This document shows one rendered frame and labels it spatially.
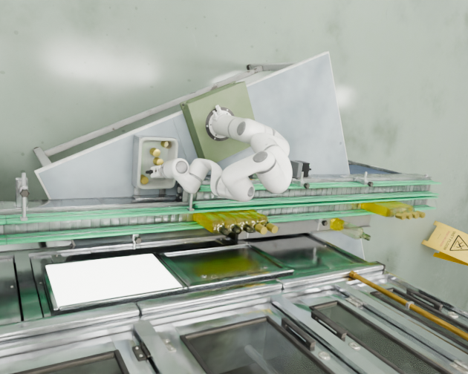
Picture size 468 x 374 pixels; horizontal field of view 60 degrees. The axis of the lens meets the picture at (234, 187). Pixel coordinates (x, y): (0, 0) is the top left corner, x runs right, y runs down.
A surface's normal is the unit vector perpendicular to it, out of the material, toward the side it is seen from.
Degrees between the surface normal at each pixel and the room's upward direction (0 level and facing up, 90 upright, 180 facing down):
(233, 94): 2
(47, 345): 0
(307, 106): 0
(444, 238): 76
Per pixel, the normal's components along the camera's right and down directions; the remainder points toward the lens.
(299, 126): 0.50, 0.23
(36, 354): 0.10, -0.97
